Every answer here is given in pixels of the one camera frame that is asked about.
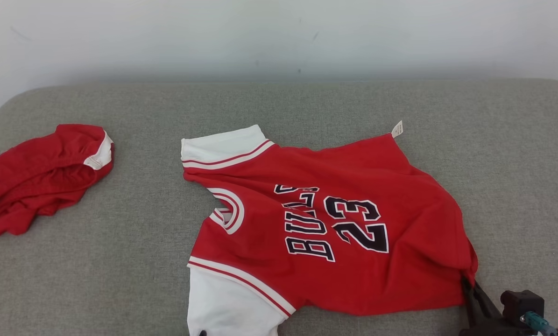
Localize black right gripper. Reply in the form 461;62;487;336
459;275;541;336

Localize red Bulls 23 jersey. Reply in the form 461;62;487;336
0;124;115;237

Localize red Bulls jersey white sleeves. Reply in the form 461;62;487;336
181;120;479;336

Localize teal cable connector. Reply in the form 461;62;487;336
520;312;558;336

